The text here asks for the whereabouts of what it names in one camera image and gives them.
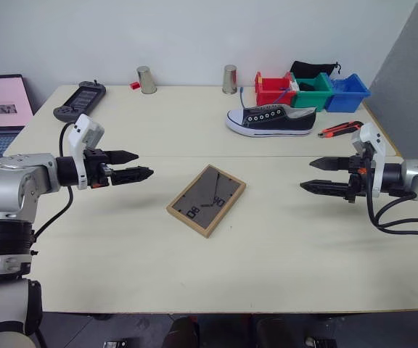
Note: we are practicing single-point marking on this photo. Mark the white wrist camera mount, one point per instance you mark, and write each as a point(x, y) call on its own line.
point(85, 130)
point(374, 136)

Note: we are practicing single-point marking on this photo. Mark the silver metal cup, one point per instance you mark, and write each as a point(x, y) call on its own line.
point(146, 81)
point(229, 81)

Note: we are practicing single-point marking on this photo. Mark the dark grey handheld controller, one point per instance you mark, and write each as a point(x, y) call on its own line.
point(80, 99)

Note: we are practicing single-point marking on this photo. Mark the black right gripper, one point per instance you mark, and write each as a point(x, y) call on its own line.
point(357, 174)

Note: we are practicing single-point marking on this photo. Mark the black and white canvas shoe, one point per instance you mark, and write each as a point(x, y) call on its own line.
point(278, 123)

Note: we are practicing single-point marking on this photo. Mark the wooden framed square clock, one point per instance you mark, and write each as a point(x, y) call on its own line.
point(207, 199)

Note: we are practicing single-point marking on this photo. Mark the green plastic bin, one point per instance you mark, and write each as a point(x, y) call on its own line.
point(310, 98)

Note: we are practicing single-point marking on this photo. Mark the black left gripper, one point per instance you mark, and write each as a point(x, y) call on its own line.
point(98, 159)

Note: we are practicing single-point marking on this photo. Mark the small red block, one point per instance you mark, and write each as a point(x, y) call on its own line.
point(134, 85)

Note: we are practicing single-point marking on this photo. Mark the red plastic bin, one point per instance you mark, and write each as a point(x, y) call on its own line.
point(272, 92)

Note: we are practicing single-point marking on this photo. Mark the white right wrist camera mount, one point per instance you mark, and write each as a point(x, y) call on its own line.
point(374, 136)

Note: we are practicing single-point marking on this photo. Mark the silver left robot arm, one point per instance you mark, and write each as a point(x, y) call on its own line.
point(11, 181)

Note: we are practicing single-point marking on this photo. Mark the blue plastic bin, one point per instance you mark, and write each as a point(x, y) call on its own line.
point(347, 98)

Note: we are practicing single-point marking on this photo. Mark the blue shoelace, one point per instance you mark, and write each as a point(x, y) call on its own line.
point(242, 98)

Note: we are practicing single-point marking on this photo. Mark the orange and black utility knife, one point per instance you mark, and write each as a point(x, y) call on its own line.
point(339, 129)

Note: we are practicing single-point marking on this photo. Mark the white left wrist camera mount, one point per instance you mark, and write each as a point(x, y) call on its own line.
point(85, 130)

